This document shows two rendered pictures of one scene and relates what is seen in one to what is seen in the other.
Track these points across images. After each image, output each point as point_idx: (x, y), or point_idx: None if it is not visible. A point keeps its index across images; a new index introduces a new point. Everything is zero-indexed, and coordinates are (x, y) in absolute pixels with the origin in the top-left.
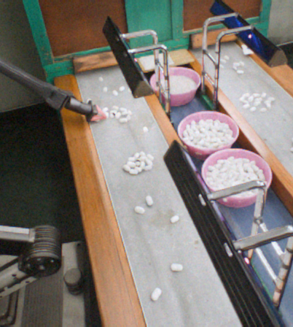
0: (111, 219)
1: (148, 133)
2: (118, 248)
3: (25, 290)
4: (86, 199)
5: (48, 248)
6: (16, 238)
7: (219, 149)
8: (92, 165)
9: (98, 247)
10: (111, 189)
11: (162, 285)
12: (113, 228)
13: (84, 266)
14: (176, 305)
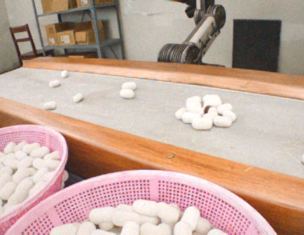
0: (148, 72)
1: (300, 165)
2: (115, 68)
3: None
4: (194, 66)
5: (166, 47)
6: (188, 36)
7: (41, 223)
8: (250, 77)
9: (133, 62)
10: (192, 87)
11: (63, 80)
12: (136, 70)
13: None
14: (47, 80)
